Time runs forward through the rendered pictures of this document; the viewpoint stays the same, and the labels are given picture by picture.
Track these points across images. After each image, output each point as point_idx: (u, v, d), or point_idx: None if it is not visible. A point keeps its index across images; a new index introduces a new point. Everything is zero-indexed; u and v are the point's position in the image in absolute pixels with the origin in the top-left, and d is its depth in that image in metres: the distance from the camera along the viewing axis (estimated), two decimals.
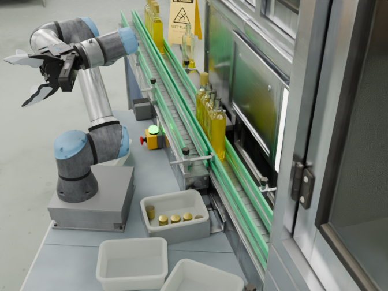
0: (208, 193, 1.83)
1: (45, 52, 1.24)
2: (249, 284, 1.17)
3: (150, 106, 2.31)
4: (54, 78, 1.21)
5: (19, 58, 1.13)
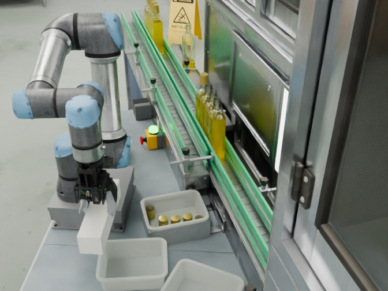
0: (208, 193, 1.83)
1: (96, 195, 1.16)
2: (249, 284, 1.17)
3: (150, 106, 2.31)
4: None
5: (116, 204, 1.27)
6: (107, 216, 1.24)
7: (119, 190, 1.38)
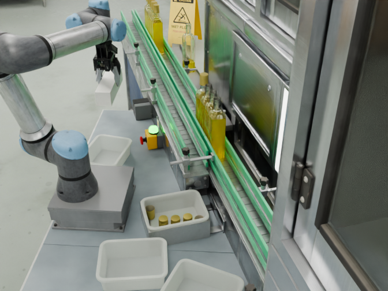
0: (208, 193, 1.83)
1: (107, 64, 1.81)
2: (249, 284, 1.17)
3: (150, 106, 2.31)
4: None
5: (119, 78, 1.92)
6: (114, 84, 1.89)
7: (122, 75, 2.03)
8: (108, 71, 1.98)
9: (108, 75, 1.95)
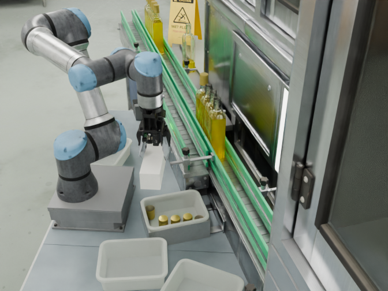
0: (208, 193, 1.83)
1: (156, 137, 1.37)
2: (249, 284, 1.17)
3: None
4: None
5: (168, 149, 1.48)
6: (162, 159, 1.46)
7: None
8: None
9: (153, 145, 1.51)
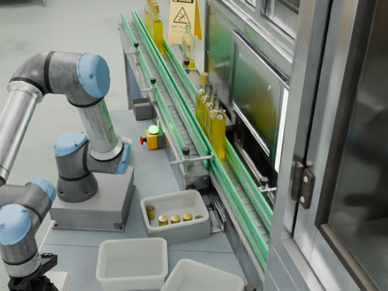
0: (208, 193, 1.83)
1: None
2: (249, 284, 1.17)
3: (150, 106, 2.31)
4: None
5: None
6: None
7: (69, 283, 1.26)
8: None
9: None
